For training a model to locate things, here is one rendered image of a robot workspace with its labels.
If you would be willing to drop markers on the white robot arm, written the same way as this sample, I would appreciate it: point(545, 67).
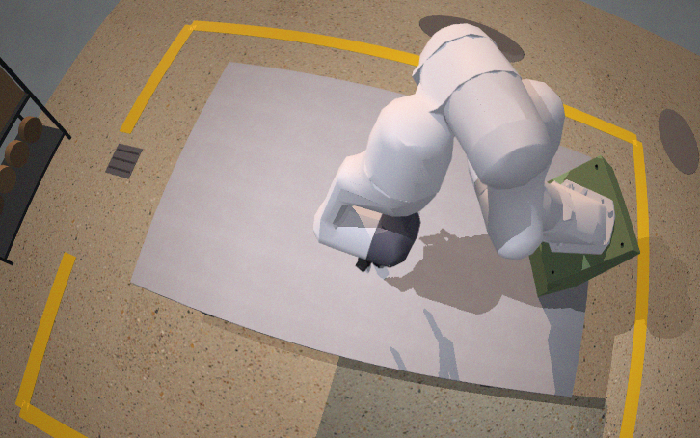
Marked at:
point(468, 89)

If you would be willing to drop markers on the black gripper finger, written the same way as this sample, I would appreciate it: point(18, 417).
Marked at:
point(363, 264)

